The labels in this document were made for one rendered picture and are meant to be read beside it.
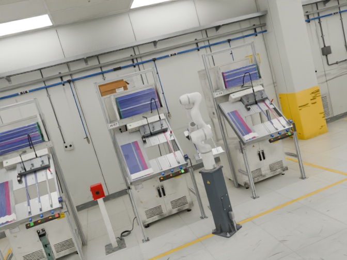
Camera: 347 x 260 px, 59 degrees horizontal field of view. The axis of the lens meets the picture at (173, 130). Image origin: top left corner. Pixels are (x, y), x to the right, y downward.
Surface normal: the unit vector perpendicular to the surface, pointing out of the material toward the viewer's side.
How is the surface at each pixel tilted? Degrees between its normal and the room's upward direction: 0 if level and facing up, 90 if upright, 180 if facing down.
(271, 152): 90
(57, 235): 90
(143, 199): 90
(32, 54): 90
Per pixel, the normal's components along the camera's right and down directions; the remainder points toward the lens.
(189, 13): 0.26, 0.07
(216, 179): 0.65, -0.06
